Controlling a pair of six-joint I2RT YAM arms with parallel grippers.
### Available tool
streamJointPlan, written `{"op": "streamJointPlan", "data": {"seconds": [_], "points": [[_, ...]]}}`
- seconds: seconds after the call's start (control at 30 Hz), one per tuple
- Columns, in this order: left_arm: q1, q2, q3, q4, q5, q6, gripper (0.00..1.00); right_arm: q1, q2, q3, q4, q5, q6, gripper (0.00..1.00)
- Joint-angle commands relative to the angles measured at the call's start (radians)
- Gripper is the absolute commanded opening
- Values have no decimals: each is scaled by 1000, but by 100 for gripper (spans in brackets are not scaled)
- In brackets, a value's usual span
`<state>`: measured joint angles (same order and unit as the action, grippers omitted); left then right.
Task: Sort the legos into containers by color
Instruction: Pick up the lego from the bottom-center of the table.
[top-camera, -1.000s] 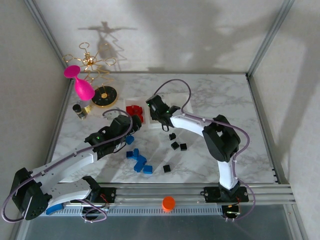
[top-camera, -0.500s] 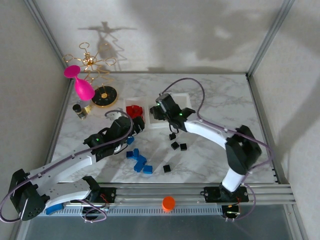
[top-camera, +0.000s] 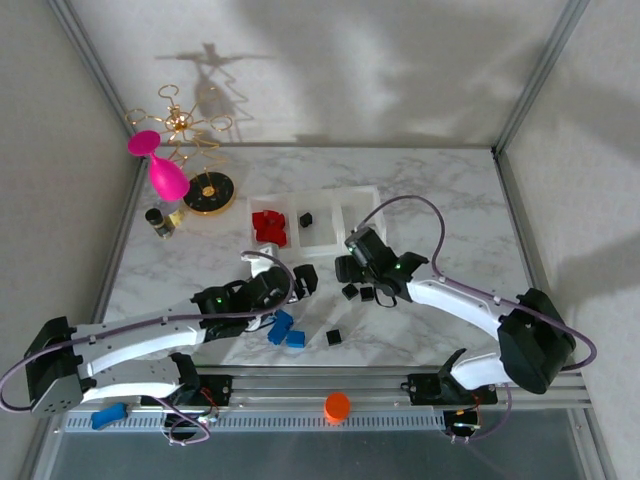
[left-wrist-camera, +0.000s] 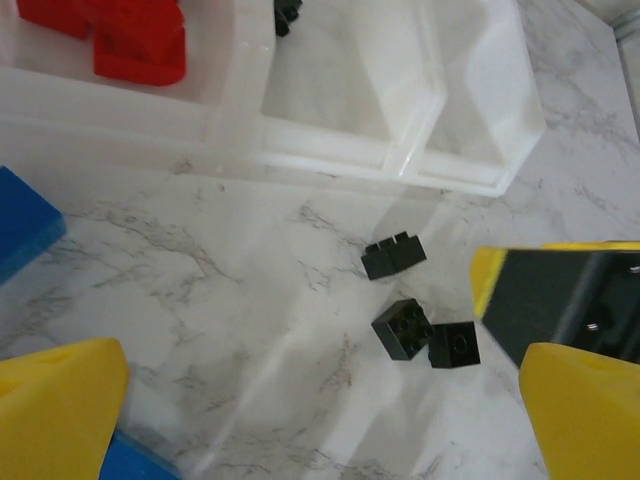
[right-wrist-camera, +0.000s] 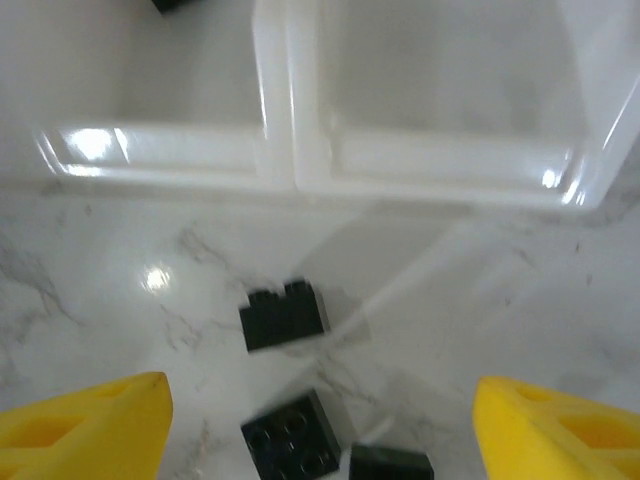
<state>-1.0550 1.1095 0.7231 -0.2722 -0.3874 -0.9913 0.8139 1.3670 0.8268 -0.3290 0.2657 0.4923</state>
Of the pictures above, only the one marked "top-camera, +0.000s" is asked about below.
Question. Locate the black lego brick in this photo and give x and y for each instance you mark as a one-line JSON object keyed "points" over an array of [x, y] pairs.
{"points": [[349, 291], [367, 294], [306, 219], [334, 336]]}

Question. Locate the curved red lego brick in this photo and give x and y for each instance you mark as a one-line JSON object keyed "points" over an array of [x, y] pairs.
{"points": [[275, 237]]}

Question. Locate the long red lego brick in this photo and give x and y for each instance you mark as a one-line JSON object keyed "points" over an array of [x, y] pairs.
{"points": [[279, 222]]}

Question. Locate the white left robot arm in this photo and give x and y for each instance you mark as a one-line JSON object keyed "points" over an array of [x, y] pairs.
{"points": [[140, 340]]}

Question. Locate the translucent white three-compartment container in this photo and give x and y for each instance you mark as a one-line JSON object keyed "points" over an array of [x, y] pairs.
{"points": [[320, 240]]}

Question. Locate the dark small jar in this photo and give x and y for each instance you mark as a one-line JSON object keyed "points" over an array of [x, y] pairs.
{"points": [[155, 220]]}

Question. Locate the orange cylinder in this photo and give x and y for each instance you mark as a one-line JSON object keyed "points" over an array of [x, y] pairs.
{"points": [[337, 406]]}

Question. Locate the pink plastic wine glass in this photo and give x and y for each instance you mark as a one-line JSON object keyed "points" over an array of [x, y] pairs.
{"points": [[167, 180]]}

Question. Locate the blue bone-shaped object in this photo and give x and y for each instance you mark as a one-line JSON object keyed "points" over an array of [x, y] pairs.
{"points": [[107, 416]]}

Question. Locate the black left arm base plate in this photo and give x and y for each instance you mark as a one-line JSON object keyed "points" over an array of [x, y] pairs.
{"points": [[220, 387]]}

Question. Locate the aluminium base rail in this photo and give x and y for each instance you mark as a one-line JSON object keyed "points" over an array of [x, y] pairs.
{"points": [[300, 387]]}

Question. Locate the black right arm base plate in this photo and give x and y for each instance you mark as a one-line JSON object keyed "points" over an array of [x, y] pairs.
{"points": [[425, 387]]}

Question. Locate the aluminium side rail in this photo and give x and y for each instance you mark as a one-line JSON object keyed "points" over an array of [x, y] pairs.
{"points": [[536, 260], [120, 245]]}

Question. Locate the aluminium frame post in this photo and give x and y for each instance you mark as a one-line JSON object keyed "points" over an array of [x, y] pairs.
{"points": [[537, 75], [101, 80]]}

